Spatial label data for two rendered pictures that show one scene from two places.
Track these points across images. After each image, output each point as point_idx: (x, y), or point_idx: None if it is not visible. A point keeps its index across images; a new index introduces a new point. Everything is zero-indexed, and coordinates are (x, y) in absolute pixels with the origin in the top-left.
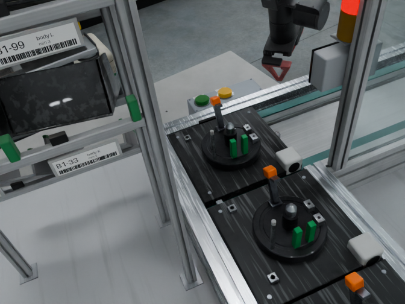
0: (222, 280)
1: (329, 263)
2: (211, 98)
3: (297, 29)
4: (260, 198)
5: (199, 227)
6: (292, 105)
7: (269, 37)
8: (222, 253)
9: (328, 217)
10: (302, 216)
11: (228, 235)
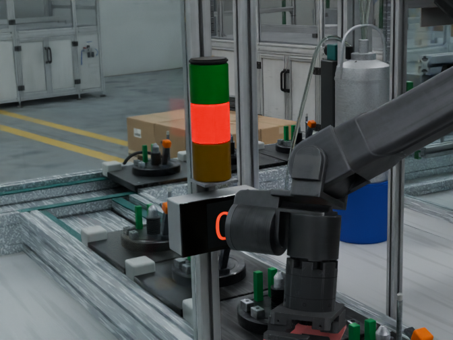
0: (345, 297)
1: (237, 303)
2: (428, 331)
3: (279, 307)
4: (318, 336)
5: (389, 322)
6: None
7: (337, 309)
8: (353, 309)
9: (232, 328)
10: (265, 312)
11: (349, 312)
